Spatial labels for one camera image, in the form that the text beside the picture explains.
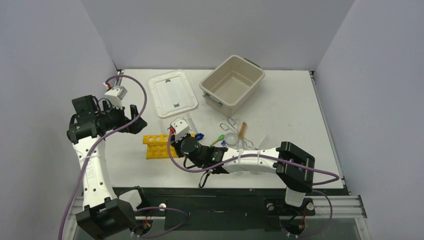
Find beige plastic bin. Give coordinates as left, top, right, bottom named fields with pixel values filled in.
left=199, top=55, right=266, bottom=118

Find yellow test tube rack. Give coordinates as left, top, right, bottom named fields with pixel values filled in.
left=142, top=133, right=196, bottom=161

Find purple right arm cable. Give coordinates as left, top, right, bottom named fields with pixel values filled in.
left=166, top=127, right=341, bottom=239

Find aluminium rail frame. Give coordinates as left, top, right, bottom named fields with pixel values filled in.
left=62, top=195, right=367, bottom=240

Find brown test tube brush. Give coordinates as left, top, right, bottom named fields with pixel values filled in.
left=237, top=121, right=247, bottom=139

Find white evaporating dish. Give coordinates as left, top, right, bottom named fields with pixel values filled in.
left=224, top=132, right=239, bottom=146

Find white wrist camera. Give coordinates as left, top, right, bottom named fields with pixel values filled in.
left=170, top=117, right=190, bottom=142
left=103, top=83, right=128, bottom=110

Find graduated cylinder blue base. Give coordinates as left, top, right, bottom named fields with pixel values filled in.
left=186, top=113, right=204, bottom=141

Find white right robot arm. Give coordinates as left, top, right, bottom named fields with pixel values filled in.
left=167, top=135, right=316, bottom=214

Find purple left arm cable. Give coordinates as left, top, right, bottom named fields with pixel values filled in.
left=57, top=74, right=149, bottom=240

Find white bin lid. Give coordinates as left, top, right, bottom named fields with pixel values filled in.
left=148, top=69, right=198, bottom=119

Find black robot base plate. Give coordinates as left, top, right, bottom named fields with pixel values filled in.
left=113, top=186, right=348, bottom=232

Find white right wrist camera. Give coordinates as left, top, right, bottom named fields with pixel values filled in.
left=170, top=117, right=190, bottom=142

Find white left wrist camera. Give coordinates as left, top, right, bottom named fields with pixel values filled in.
left=103, top=83, right=128, bottom=110

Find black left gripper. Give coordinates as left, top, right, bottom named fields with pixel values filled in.
left=96, top=100, right=146, bottom=134

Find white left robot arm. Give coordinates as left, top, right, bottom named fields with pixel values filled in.
left=66, top=95, right=149, bottom=240

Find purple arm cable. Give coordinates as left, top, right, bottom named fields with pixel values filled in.
left=57, top=74, right=149, bottom=240
left=166, top=127, right=341, bottom=239

